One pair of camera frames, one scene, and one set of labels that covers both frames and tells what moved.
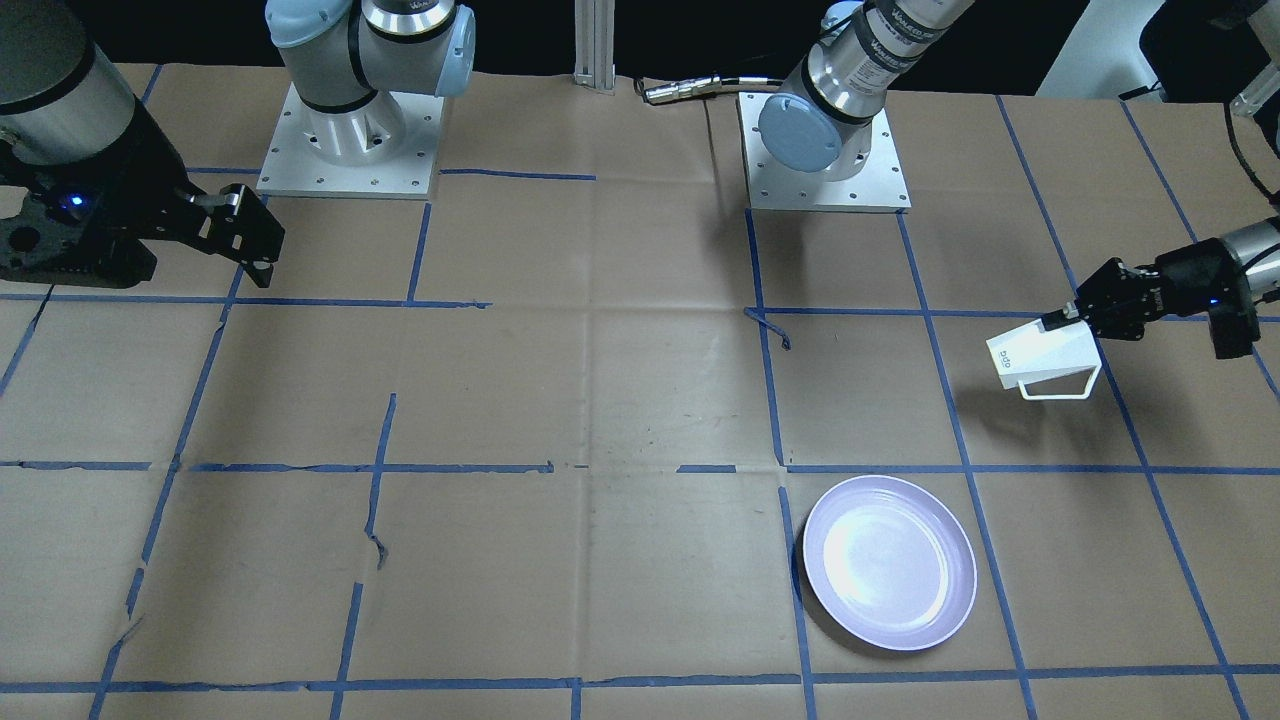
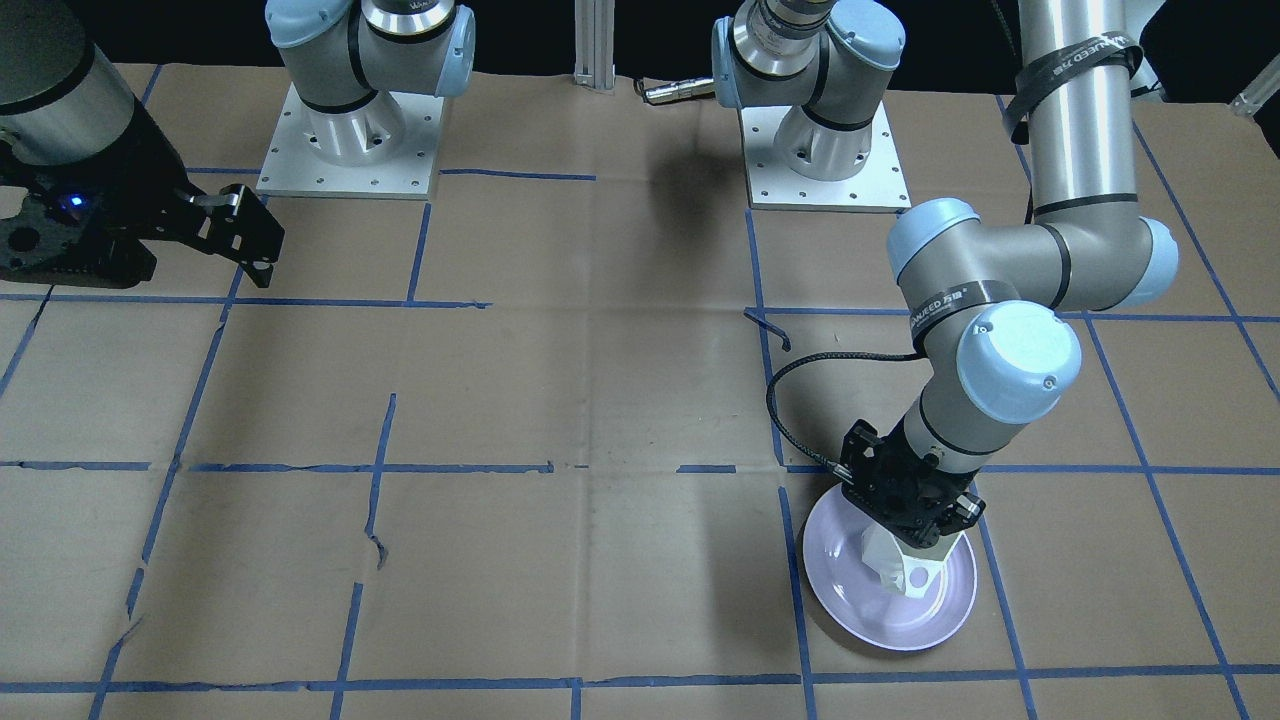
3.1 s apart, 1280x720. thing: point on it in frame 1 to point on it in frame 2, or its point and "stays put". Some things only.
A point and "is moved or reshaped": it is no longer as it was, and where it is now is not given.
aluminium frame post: x=594 y=45 stays put
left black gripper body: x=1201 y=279 to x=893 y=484
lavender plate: x=891 y=561 stays put
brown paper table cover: x=545 y=445 stays put
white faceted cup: x=1030 y=354 is moved or reshaped
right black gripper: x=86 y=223 stays put
